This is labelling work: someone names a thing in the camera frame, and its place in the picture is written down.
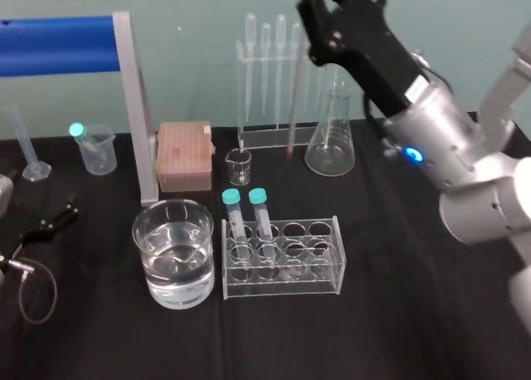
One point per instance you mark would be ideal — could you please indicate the large glass beaker with water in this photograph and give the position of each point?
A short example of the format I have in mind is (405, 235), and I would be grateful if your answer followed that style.
(174, 255)

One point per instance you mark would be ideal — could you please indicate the teal capped centrifuge tube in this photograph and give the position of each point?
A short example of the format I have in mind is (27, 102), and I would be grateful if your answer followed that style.
(236, 222)
(262, 218)

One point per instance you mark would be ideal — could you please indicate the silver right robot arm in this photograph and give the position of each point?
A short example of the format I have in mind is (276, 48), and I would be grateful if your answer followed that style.
(464, 147)

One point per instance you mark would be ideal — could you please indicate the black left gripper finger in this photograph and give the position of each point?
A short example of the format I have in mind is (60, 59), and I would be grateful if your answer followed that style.
(60, 214)

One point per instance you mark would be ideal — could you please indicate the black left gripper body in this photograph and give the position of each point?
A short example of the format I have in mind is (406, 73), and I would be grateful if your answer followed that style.
(18, 235)

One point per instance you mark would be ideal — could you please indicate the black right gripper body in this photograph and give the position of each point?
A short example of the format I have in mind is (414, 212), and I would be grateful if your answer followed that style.
(383, 60)

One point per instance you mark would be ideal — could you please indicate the clear plastic graduated cylinder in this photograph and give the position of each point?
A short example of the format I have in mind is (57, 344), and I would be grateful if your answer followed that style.
(25, 147)

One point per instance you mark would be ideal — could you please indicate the blue cylinder tube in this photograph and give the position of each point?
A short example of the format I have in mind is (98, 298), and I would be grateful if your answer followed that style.
(54, 46)

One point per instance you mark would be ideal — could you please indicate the pink pipette tip box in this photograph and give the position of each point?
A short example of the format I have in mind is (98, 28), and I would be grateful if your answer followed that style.
(184, 156)

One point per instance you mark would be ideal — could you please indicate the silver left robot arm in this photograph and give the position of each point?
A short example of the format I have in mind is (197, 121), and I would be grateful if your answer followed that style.
(5, 195)

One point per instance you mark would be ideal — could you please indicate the black table cloth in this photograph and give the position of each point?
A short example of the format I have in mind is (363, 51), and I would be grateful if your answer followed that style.
(265, 338)

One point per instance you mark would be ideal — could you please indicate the small clear plastic beaker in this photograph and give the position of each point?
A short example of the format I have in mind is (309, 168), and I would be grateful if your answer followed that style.
(101, 156)

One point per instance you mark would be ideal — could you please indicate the clear acrylic test tube rack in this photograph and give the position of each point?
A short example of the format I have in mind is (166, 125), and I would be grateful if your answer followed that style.
(286, 272)

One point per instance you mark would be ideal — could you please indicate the clear acrylic pipette rack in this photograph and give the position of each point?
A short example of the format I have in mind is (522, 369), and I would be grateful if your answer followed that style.
(269, 139)

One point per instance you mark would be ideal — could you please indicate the small glass beaker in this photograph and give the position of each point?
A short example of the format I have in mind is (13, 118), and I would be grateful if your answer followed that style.
(239, 168)

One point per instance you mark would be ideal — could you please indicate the glass conical flask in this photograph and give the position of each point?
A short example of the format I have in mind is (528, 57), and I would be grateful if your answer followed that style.
(330, 147)

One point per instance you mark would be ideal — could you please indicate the clear plastic pipette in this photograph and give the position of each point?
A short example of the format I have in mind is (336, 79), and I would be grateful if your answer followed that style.
(249, 64)
(280, 64)
(265, 64)
(295, 35)

